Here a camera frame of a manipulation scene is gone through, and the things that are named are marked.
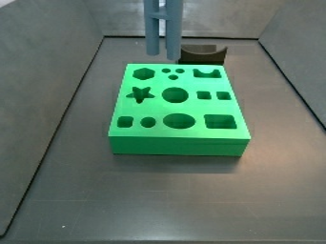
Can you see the blue three prong object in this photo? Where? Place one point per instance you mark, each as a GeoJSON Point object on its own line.
{"type": "Point", "coordinates": [169, 13]}

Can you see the green shape sorter block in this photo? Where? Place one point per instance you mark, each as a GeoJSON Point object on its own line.
{"type": "Point", "coordinates": [177, 109]}

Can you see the black curved holder block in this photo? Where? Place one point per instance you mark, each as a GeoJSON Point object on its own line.
{"type": "Point", "coordinates": [201, 55]}

